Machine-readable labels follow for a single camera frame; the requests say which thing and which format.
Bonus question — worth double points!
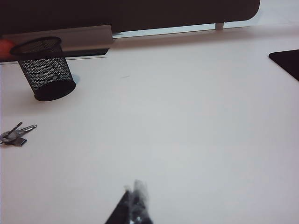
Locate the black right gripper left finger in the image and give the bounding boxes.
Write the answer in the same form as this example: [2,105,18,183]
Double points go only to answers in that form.
[104,190,134,224]

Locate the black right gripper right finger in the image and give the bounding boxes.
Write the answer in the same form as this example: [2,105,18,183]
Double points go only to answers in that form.
[125,179,155,224]

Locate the bunch of silver keys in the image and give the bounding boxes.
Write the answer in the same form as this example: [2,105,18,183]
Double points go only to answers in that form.
[0,121,38,148]

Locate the black mesh basket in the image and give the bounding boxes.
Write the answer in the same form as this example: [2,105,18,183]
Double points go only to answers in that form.
[9,36,77,102]

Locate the brown desk partition panel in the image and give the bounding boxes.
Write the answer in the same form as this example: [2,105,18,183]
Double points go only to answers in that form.
[0,0,261,38]

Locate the orange fruit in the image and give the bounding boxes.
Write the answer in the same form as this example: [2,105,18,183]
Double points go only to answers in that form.
[0,39,14,56]

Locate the black flat mat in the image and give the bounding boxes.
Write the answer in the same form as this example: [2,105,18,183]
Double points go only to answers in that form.
[268,49,299,82]

